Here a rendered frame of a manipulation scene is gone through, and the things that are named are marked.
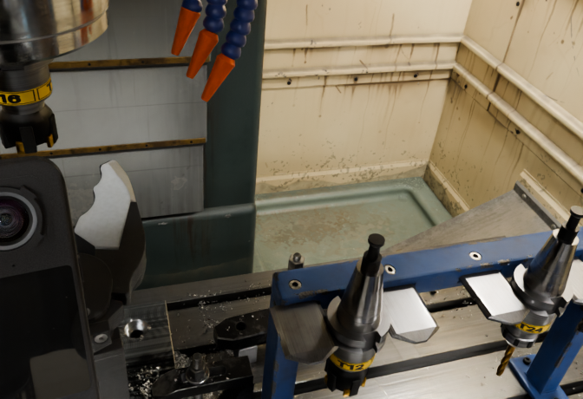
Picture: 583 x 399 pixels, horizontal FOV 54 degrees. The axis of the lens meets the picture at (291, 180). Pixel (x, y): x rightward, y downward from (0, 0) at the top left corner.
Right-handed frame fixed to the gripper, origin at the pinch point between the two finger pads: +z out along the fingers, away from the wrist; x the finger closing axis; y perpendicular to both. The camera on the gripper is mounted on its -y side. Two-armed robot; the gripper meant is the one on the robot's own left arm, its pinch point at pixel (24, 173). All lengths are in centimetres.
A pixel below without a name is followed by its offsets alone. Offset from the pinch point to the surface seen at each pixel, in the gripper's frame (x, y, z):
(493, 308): 41.5, 22.5, -5.2
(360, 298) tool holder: 25.6, 17.6, -3.1
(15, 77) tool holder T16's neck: -0.1, 0.4, 13.4
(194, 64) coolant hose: 13.6, -0.9, 10.2
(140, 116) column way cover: 16, 33, 56
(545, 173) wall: 104, 51, 40
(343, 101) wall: 77, 57, 89
